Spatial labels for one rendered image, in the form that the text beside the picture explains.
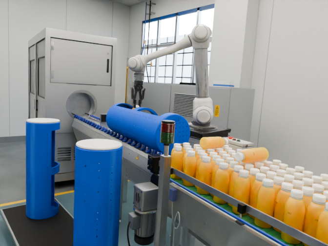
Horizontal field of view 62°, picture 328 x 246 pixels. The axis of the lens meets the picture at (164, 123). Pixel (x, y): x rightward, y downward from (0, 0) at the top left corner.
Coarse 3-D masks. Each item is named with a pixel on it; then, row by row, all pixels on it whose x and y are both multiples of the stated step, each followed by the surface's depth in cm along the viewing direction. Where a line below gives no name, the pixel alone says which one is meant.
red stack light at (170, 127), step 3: (162, 123) 122; (165, 123) 121; (174, 123) 122; (162, 126) 122; (165, 126) 121; (168, 126) 121; (171, 126) 121; (174, 126) 122; (162, 129) 122; (165, 129) 121; (168, 129) 121; (171, 129) 121; (174, 129) 123; (165, 132) 121; (168, 132) 121; (171, 132) 121
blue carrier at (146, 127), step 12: (120, 108) 233; (144, 108) 214; (108, 120) 242; (120, 120) 222; (132, 120) 205; (144, 120) 191; (156, 120) 181; (180, 120) 184; (120, 132) 228; (132, 132) 204; (144, 132) 187; (156, 132) 176; (180, 132) 186; (144, 144) 197; (156, 144) 177
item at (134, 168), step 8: (88, 120) 343; (72, 128) 350; (80, 128) 320; (88, 128) 298; (96, 128) 287; (80, 136) 327; (88, 136) 292; (96, 136) 274; (104, 136) 258; (128, 152) 213; (128, 160) 210; (136, 160) 201; (144, 160) 192; (128, 168) 217; (136, 168) 202; (144, 168) 189; (128, 176) 224; (136, 176) 208; (144, 176) 193
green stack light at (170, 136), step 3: (162, 132) 122; (174, 132) 124; (162, 135) 122; (165, 135) 121; (168, 135) 121; (171, 135) 122; (162, 138) 122; (165, 138) 121; (168, 138) 121; (171, 138) 122; (162, 141) 122; (165, 141) 121; (168, 141) 121; (171, 141) 122
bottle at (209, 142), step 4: (200, 140) 154; (204, 140) 152; (208, 140) 150; (212, 140) 152; (216, 140) 154; (220, 140) 156; (224, 140) 158; (200, 144) 154; (204, 144) 152; (208, 144) 150; (212, 144) 152; (216, 144) 154; (220, 144) 155; (224, 144) 158; (204, 148) 152; (208, 148) 153
